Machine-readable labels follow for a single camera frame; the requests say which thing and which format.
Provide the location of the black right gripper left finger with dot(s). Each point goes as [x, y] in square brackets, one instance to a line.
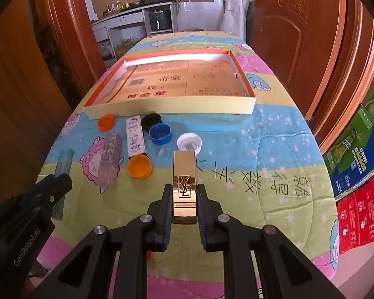
[112, 263]

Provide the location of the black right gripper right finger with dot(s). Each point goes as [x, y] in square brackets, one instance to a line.
[258, 262]

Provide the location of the patterned translucent lighter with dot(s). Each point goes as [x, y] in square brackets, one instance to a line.
[110, 163]

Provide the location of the large orange bottle cap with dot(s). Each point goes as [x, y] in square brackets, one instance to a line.
[139, 167]

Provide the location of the small orange bottle cap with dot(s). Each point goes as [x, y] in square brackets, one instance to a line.
[106, 123]

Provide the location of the white Hello Kitty lighter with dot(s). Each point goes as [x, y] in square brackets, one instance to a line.
[134, 137]

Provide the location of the gold YSL lighter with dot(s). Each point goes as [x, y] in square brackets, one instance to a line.
[184, 185]

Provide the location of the white bottle cap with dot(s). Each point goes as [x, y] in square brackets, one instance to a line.
[189, 141]

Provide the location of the red carton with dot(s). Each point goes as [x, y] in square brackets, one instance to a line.
[356, 218]

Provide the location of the colourful cartoon quilt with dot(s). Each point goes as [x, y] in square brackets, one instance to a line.
[263, 168]

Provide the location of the green beer carton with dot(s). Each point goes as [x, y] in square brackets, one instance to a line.
[350, 160]

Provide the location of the blue bottle cap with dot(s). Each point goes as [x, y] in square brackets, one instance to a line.
[160, 134]

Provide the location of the black bottle cap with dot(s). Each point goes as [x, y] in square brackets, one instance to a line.
[148, 121]

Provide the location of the potted green plant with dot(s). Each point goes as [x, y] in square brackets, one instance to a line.
[125, 45]

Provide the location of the orange shallow cardboard box tray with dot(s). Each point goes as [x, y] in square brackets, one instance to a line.
[172, 82]

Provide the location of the white kitchen counter cabinet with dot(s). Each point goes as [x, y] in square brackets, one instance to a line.
[134, 23]

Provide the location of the brown wooden door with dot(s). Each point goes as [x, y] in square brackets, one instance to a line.
[322, 51]

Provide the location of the dark green air fryer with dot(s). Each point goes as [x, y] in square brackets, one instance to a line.
[160, 19]

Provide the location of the white sack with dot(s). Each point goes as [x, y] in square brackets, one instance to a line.
[234, 18]

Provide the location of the black gas stove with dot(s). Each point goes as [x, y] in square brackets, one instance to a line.
[141, 3]

